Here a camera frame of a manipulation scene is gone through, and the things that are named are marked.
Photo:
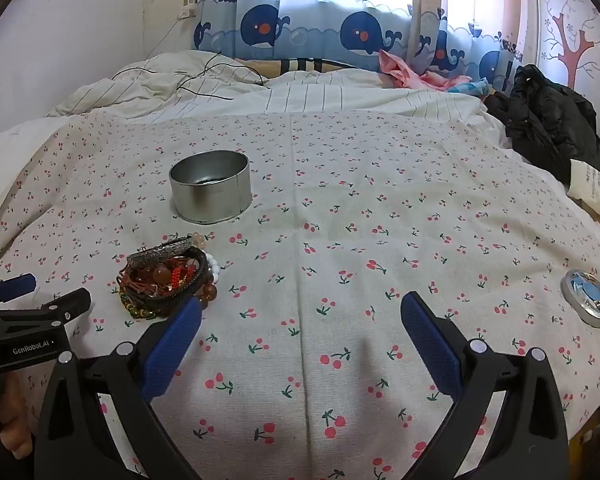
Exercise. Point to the white striped duvet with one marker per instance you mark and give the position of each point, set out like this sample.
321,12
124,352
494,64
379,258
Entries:
330,92

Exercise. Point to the teal cloth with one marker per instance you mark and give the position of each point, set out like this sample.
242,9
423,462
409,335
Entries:
472,87

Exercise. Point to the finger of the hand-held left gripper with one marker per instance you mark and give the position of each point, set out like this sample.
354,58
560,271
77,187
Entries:
15,284
65,305

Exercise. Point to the white wall socket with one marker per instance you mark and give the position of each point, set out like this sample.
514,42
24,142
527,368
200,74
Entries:
190,7

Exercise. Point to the tan striped pillow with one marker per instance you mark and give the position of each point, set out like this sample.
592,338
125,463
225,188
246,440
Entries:
300,66

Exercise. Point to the black jacket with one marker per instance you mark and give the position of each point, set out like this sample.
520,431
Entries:
545,115

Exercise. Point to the cherry print cloth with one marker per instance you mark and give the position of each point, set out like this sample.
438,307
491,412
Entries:
330,185

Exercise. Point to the white bed sheet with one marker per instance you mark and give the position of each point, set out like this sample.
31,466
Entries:
0,170

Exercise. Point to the paper bag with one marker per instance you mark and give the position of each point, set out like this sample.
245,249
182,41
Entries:
592,185

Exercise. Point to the person's left hand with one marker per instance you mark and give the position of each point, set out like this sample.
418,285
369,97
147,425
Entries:
15,425

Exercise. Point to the pink cloth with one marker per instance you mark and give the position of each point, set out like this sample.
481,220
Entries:
405,72

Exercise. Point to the tree wall sticker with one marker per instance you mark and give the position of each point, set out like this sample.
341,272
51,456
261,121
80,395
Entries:
572,55

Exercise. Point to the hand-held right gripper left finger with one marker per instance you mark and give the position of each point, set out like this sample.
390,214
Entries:
172,350

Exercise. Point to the round metal tin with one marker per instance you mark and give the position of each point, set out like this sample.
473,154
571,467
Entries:
210,200

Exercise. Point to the round metal tin lid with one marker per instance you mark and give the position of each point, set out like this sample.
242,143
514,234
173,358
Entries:
587,297

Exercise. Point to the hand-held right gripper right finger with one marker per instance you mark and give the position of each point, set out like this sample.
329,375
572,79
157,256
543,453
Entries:
432,350

